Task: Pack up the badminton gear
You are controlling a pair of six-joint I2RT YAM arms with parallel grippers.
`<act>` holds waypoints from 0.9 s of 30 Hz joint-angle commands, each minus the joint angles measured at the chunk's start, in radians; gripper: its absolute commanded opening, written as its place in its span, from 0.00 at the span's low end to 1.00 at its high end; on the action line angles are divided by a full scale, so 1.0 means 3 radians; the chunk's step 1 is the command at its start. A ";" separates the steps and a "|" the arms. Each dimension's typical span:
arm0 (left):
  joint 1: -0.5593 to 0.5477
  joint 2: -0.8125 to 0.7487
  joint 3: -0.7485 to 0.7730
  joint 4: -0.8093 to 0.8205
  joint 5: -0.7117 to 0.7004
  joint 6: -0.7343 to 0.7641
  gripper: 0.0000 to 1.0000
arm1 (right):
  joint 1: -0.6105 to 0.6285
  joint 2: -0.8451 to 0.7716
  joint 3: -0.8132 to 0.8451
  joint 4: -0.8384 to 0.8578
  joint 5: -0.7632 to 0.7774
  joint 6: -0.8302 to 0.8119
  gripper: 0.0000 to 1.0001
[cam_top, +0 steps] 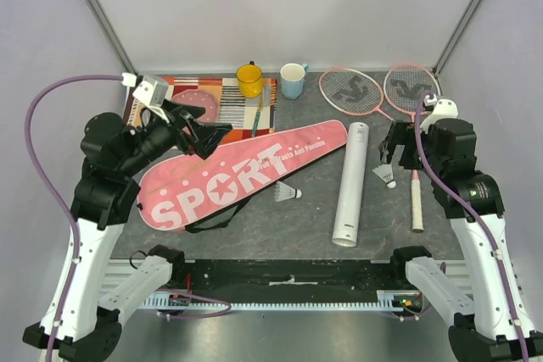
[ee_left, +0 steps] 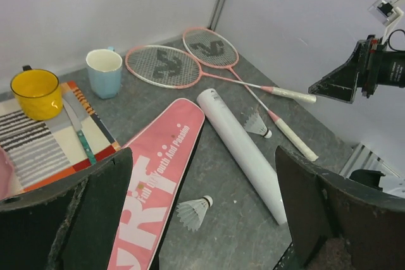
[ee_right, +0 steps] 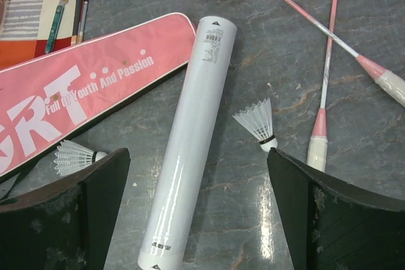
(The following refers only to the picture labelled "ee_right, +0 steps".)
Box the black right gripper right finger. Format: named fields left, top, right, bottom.
left=267, top=148, right=404, bottom=269

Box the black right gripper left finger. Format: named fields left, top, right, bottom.
left=1, top=148, right=130, bottom=269

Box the white plastic shuttlecock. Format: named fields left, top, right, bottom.
left=54, top=140, right=108, bottom=176
left=232, top=97, right=278, bottom=152

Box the white shuttlecock tube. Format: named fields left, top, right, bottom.
left=137, top=16, right=237, bottom=269

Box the pink badminton racket right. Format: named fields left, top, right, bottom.
left=291, top=0, right=394, bottom=172

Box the pink racket bag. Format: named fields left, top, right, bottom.
left=1, top=13, right=196, bottom=175

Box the colourful patchwork placemat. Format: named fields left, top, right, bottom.
left=1, top=0, right=85, bottom=69

